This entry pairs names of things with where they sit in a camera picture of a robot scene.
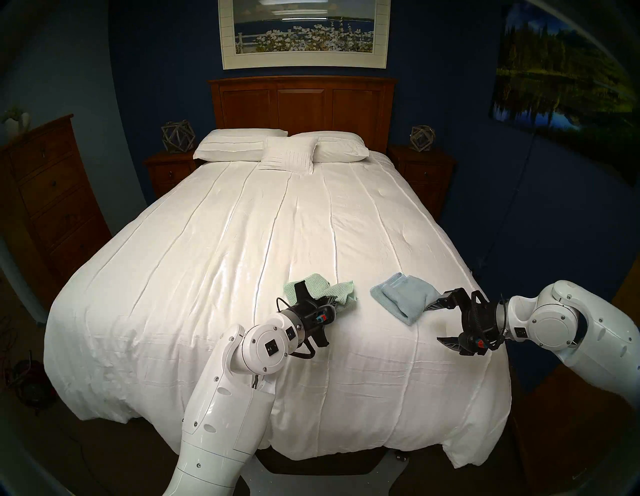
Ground thin dark wall cord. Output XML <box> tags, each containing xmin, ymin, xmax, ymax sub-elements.
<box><xmin>480</xmin><ymin>134</ymin><xmax>536</xmax><ymax>266</ymax></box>

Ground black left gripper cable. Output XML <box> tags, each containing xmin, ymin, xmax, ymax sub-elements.
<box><xmin>276</xmin><ymin>297</ymin><xmax>317</xmax><ymax>360</ymax></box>

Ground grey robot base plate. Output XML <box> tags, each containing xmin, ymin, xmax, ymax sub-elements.
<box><xmin>239</xmin><ymin>449</ymin><xmax>408</xmax><ymax>496</ymax></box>

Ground red floor cables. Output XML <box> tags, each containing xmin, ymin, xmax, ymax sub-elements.
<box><xmin>2</xmin><ymin>310</ymin><xmax>56</xmax><ymax>416</ymax></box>

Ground small white potted plant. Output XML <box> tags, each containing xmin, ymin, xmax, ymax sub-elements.
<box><xmin>2</xmin><ymin>107</ymin><xmax>32</xmax><ymax>141</ymax></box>

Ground brown wooden headboard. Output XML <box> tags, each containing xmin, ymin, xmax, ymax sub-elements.
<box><xmin>208</xmin><ymin>76</ymin><xmax>397</xmax><ymax>153</ymax></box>

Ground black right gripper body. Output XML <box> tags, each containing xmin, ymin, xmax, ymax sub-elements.
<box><xmin>457</xmin><ymin>289</ymin><xmax>499</xmax><ymax>357</ymax></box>

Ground forest lake canvas print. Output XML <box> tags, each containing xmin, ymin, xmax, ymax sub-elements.
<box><xmin>490</xmin><ymin>0</ymin><xmax>640</xmax><ymax>183</ymax></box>

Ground brown wooden nightstand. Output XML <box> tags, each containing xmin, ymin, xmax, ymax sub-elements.
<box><xmin>388</xmin><ymin>145</ymin><xmax>457</xmax><ymax>221</ymax></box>
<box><xmin>144</xmin><ymin>151</ymin><xmax>200</xmax><ymax>199</ymax></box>

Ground long white pillow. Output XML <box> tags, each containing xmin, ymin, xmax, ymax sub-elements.
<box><xmin>290</xmin><ymin>131</ymin><xmax>371</xmax><ymax>164</ymax></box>
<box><xmin>193</xmin><ymin>128</ymin><xmax>289</xmax><ymax>163</ymax></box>

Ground tall brown wooden dresser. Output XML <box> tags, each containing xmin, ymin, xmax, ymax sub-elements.
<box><xmin>0</xmin><ymin>114</ymin><xmax>112</xmax><ymax>301</ymax></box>

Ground white bed comforter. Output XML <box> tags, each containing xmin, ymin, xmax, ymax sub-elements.
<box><xmin>44</xmin><ymin>150</ymin><xmax>512</xmax><ymax>470</ymax></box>

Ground framed flower seascape picture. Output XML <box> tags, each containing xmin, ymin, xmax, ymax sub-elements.
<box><xmin>218</xmin><ymin>0</ymin><xmax>392</xmax><ymax>70</ymax></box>

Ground light blue hand towel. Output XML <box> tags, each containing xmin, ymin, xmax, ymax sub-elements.
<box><xmin>370</xmin><ymin>272</ymin><xmax>442</xmax><ymax>326</ymax></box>

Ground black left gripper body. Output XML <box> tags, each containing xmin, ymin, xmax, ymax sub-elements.
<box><xmin>291</xmin><ymin>298</ymin><xmax>335</xmax><ymax>347</ymax></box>

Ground mint green waffle towel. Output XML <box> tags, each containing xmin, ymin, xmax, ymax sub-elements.
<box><xmin>283</xmin><ymin>273</ymin><xmax>359</xmax><ymax>313</ymax></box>

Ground square pleated white pillow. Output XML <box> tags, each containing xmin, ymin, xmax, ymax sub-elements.
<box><xmin>258</xmin><ymin>136</ymin><xmax>319</xmax><ymax>175</ymax></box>

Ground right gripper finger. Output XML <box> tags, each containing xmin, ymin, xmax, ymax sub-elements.
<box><xmin>436</xmin><ymin>336</ymin><xmax>471</xmax><ymax>355</ymax></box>
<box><xmin>424</xmin><ymin>289</ymin><xmax>464</xmax><ymax>310</ymax></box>

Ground grey geometric wire ornament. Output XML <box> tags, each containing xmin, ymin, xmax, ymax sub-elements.
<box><xmin>410</xmin><ymin>125</ymin><xmax>436</xmax><ymax>152</ymax></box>
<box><xmin>160</xmin><ymin>120</ymin><xmax>196</xmax><ymax>154</ymax></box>

